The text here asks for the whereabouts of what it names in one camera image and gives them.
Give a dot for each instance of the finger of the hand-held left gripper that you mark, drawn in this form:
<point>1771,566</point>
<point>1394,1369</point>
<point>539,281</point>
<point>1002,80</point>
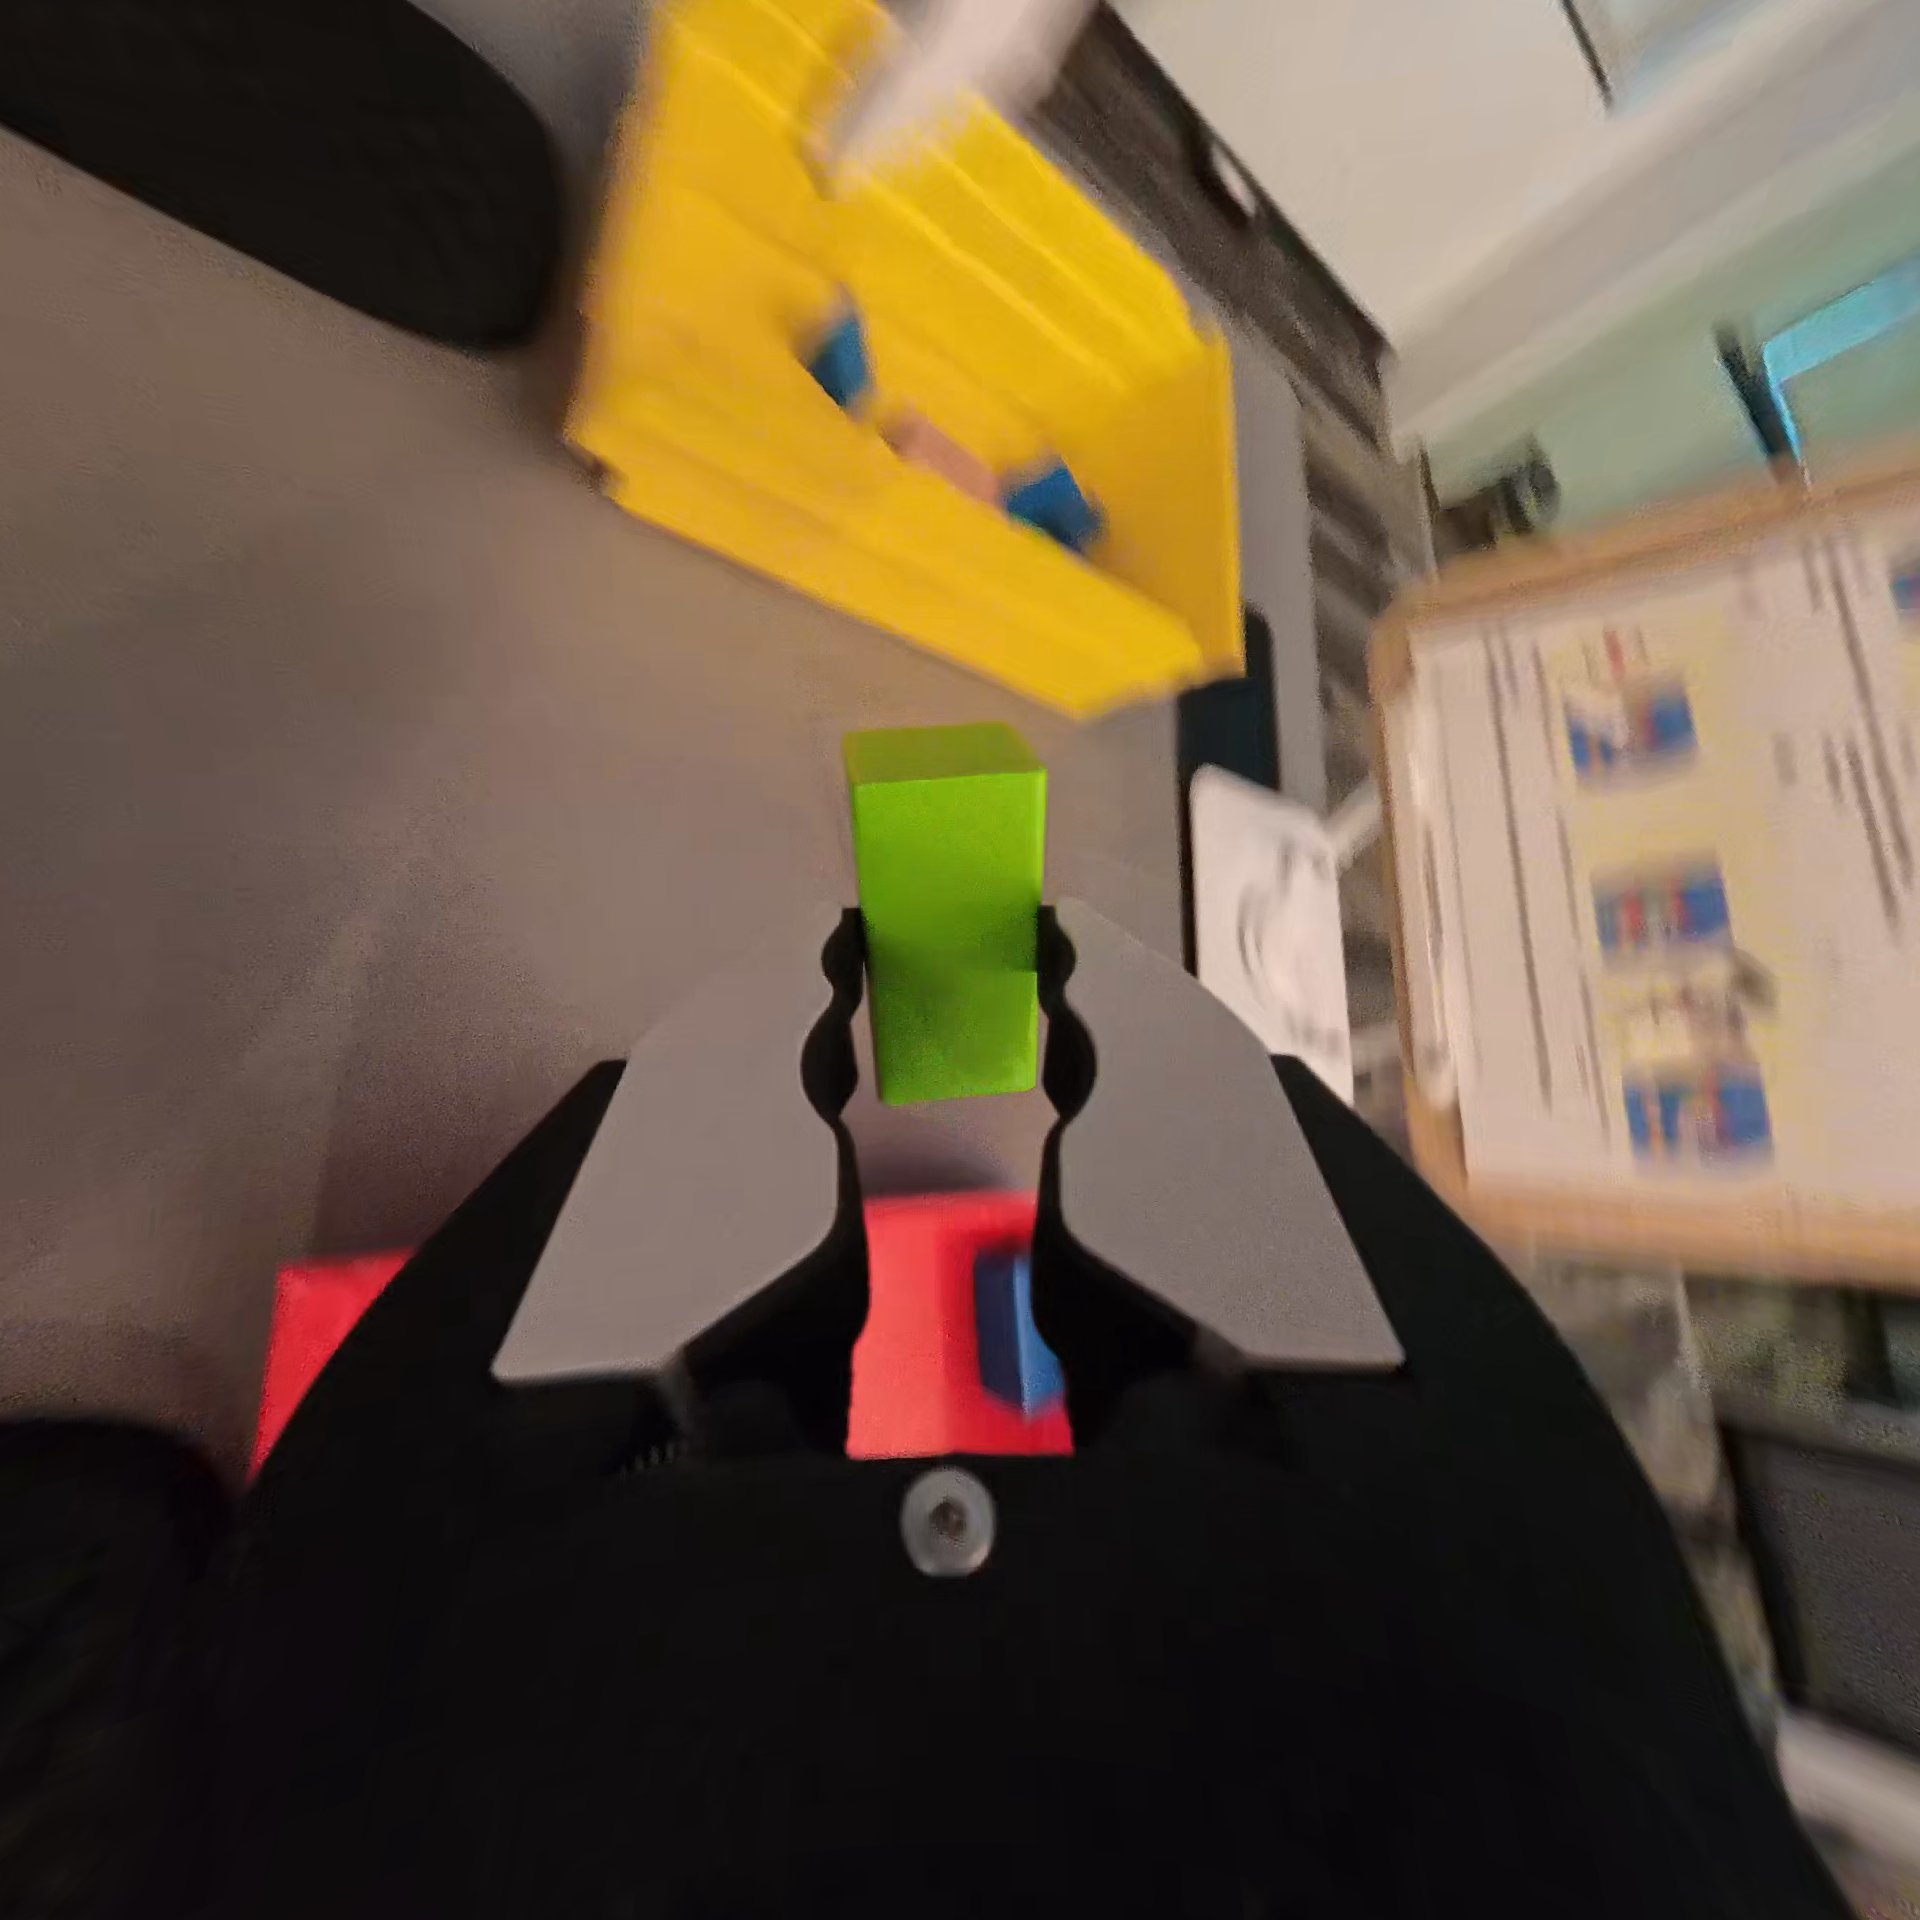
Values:
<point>944,67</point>

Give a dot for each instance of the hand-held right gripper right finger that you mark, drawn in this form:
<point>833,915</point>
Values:
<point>1214,1184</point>

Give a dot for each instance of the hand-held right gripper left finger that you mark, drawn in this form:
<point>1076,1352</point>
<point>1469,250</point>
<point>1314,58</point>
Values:
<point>691,1184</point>

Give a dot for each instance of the red plastic bin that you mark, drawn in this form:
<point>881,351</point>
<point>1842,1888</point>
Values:
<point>915,1319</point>

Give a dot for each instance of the beige long wooden block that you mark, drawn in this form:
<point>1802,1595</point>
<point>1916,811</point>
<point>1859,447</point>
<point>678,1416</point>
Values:
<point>941,458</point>

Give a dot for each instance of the green wooden block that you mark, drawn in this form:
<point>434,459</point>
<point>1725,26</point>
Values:
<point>944,869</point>

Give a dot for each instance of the yellow plastic bin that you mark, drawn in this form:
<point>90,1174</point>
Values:
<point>721,450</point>

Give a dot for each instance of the clear glass dish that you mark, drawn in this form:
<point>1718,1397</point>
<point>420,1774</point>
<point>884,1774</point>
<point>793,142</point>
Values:
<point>1282,938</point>

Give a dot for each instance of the framed instruction board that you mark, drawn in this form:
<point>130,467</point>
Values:
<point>1401,902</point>

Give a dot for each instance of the printed instruction sheet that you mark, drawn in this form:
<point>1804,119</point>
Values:
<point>1650,902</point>

